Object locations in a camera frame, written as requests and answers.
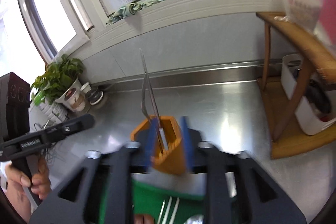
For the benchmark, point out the steel chopstick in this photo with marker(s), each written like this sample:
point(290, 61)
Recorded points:
point(147, 85)

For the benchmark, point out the green wooden tray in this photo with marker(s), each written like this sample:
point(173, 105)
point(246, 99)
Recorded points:
point(129, 201)

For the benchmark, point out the orange wooden utensil holder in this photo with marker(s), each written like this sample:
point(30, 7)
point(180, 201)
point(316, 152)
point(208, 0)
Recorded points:
point(172, 161)

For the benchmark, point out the potted green plant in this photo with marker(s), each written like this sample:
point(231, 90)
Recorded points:
point(56, 81)

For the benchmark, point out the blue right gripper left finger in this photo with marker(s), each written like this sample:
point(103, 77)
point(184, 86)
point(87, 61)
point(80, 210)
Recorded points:
point(151, 143)

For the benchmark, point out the paper coffee cup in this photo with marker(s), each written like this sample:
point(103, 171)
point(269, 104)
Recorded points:
point(75, 100)

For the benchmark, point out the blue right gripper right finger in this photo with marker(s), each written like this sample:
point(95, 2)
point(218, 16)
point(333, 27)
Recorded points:
point(187, 144)

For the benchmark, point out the clear plastic container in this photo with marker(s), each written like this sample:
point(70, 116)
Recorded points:
point(304, 13)

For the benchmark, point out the small white cup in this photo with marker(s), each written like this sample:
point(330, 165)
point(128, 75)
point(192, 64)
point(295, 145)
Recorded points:
point(85, 88)

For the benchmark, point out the wooden shelf rack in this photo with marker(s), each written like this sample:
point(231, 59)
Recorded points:
point(294, 126)

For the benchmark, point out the person's left hand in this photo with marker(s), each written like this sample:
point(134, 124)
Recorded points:
point(39, 183)

